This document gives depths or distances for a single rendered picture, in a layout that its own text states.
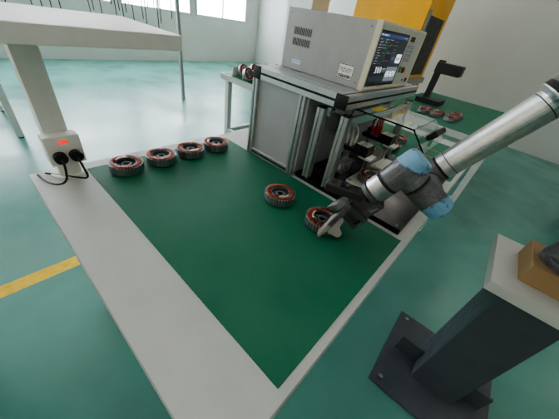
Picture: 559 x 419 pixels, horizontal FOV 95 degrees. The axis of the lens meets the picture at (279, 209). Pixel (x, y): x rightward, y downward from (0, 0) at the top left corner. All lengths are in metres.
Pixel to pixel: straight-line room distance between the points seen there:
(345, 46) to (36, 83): 0.93
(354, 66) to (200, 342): 0.95
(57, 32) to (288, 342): 0.76
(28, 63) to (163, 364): 0.82
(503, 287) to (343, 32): 0.95
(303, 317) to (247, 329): 0.13
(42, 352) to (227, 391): 1.16
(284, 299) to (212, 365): 0.21
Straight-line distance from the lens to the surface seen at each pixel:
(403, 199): 1.15
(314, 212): 0.86
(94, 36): 0.74
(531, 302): 1.06
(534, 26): 6.36
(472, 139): 0.86
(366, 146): 1.11
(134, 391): 1.39
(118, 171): 1.05
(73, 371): 1.51
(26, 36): 0.72
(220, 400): 0.56
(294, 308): 0.64
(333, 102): 0.93
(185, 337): 0.60
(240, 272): 0.68
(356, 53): 1.05
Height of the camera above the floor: 1.28
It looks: 37 degrees down
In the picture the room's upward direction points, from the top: 11 degrees clockwise
